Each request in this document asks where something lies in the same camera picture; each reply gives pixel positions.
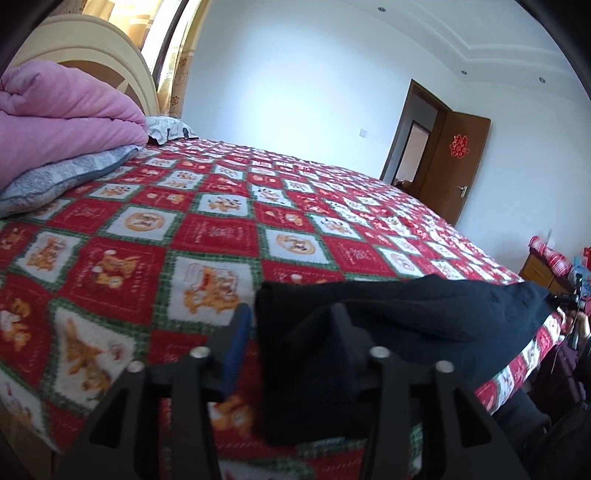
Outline black pants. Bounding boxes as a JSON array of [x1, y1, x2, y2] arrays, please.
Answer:
[[254, 274, 554, 446]]

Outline right hand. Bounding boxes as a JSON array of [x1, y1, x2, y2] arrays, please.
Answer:
[[558, 308, 590, 353]]

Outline red cloth on cabinet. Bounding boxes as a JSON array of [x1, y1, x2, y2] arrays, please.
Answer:
[[529, 236, 573, 277]]

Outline wooden cabinet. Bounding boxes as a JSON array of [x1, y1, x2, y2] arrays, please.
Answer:
[[519, 253, 572, 294]]

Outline brown wooden door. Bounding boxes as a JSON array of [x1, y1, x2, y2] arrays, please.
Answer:
[[418, 112, 491, 226]]

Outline red patchwork bedspread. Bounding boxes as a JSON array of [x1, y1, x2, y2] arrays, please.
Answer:
[[0, 137, 568, 480]]

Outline red paper door decoration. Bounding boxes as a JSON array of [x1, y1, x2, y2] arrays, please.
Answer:
[[449, 134, 470, 159]]

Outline grey pillow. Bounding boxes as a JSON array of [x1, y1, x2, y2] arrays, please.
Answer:
[[1, 145, 140, 218]]

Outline white patterned pillow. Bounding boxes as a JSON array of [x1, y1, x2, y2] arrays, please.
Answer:
[[146, 116, 198, 146]]

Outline pink folded quilt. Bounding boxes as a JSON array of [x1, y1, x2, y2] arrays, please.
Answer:
[[1, 60, 148, 188]]

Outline cream wooden headboard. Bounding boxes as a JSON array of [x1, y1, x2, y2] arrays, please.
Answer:
[[10, 14, 160, 116]]

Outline yellow curtain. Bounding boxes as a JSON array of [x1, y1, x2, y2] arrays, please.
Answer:
[[156, 0, 211, 118]]

